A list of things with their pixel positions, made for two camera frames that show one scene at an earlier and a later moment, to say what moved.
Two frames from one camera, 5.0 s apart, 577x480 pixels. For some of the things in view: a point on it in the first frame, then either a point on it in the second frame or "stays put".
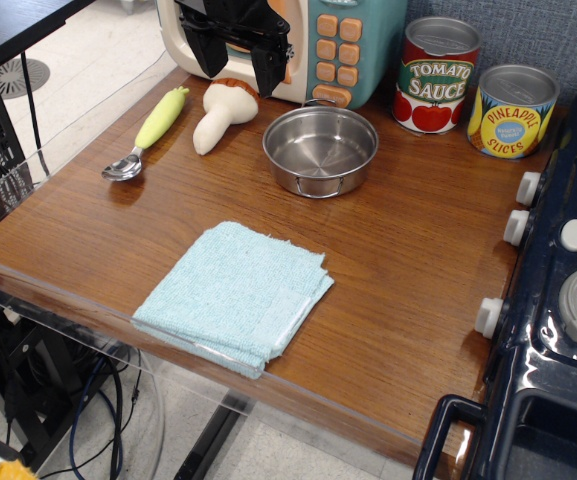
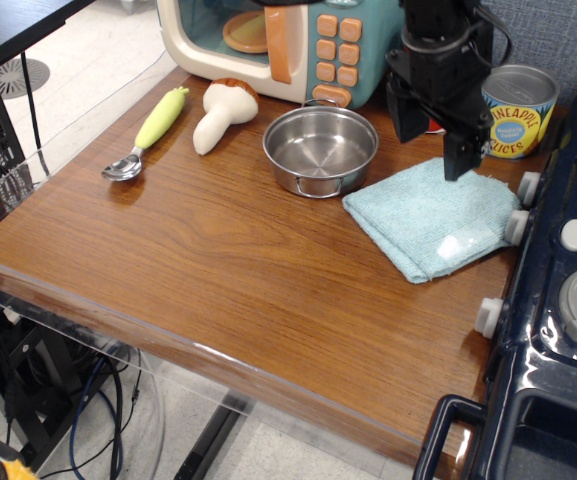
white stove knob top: x=528 y=188 stays put
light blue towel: x=233 y=296 to x=431 y=225
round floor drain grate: x=12 y=80 stays put
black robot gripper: x=210 y=24 to x=441 y=76
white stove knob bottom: x=489 y=317 stays put
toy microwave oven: x=348 y=53 stays put
